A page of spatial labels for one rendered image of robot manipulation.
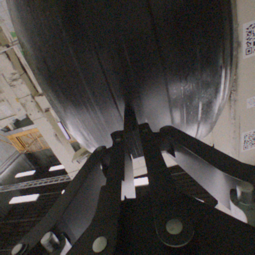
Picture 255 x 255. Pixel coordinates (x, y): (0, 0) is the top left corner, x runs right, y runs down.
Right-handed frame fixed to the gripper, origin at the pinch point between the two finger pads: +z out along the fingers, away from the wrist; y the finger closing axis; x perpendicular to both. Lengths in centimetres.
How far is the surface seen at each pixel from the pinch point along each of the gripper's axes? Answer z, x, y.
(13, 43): 59, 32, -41
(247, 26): 21.8, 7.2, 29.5
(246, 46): 22.4, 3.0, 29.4
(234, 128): 25.6, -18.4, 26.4
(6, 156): 982, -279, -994
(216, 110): 6.1, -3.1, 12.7
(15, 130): 658, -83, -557
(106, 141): 5.0, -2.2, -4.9
